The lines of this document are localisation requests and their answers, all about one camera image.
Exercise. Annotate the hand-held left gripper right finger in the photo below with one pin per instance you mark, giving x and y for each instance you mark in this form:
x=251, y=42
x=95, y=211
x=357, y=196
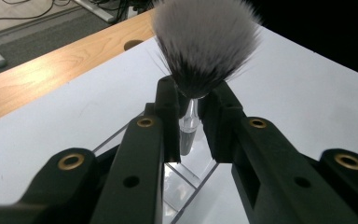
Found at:
x=261, y=161

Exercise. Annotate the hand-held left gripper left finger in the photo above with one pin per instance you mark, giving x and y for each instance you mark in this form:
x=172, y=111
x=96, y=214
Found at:
x=146, y=161

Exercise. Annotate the clear acrylic organizer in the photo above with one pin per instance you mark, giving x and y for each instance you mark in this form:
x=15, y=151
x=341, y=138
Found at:
x=180, y=186

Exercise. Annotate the black makeup brush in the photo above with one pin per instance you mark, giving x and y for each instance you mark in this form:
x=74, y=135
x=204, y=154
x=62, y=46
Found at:
x=205, y=46

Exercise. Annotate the white table board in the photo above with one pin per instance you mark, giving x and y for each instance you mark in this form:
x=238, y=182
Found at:
x=59, y=118

